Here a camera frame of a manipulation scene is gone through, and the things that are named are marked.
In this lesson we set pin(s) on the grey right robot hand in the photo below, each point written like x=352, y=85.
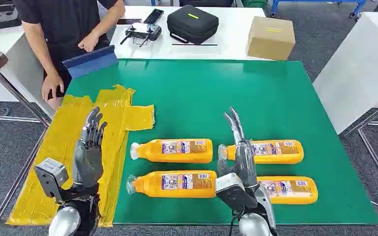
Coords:
x=245, y=163

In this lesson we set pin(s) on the person's right hand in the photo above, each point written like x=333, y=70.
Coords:
x=52, y=86

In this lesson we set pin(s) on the person's left hand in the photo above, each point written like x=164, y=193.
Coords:
x=89, y=41

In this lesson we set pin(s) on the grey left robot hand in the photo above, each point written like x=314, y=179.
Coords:
x=86, y=163

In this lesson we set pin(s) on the orange drink bottle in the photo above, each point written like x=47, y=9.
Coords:
x=290, y=154
x=150, y=185
x=290, y=193
x=153, y=153

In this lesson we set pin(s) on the dark smartphone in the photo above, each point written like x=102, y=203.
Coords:
x=153, y=16

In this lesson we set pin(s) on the blue tablet case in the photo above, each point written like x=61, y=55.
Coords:
x=91, y=63

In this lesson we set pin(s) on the person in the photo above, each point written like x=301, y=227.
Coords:
x=65, y=22

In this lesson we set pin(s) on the yellow plastic sheet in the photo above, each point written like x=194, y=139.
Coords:
x=62, y=136

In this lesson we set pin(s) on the white bench table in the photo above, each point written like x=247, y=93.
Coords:
x=22, y=65

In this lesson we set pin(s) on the black remote controller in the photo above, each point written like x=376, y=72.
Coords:
x=143, y=32

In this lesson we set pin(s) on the green table mat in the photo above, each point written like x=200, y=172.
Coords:
x=208, y=97

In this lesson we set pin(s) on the black zip carrying case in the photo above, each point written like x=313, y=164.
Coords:
x=192, y=24

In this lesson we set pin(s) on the brown cardboard box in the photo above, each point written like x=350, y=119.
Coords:
x=270, y=40

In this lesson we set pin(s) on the white side table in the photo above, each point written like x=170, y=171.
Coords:
x=365, y=65

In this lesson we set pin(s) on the green crate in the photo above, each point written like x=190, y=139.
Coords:
x=254, y=2

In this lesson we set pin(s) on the blue cart frame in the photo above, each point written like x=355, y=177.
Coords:
x=319, y=1

